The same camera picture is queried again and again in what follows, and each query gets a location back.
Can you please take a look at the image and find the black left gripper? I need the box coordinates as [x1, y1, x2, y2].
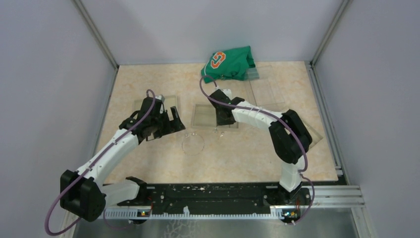
[151, 106, 185, 138]

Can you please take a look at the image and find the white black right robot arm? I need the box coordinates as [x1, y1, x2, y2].
[208, 89, 313, 204]

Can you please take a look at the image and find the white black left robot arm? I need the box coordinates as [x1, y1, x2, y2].
[59, 95, 186, 222]

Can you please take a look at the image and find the beige compartment jewelry tray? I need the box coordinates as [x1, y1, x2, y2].
[191, 104, 239, 131]

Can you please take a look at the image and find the clear acrylic box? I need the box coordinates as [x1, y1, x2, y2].
[244, 66, 285, 112]

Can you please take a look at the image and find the green cloth orange logo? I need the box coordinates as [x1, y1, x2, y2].
[201, 46, 256, 84]

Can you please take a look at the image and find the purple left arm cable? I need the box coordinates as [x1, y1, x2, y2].
[44, 89, 157, 237]

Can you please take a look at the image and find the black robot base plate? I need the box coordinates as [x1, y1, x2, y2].
[119, 182, 312, 215]

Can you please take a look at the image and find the aluminium frame rail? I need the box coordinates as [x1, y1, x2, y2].
[59, 185, 375, 238]

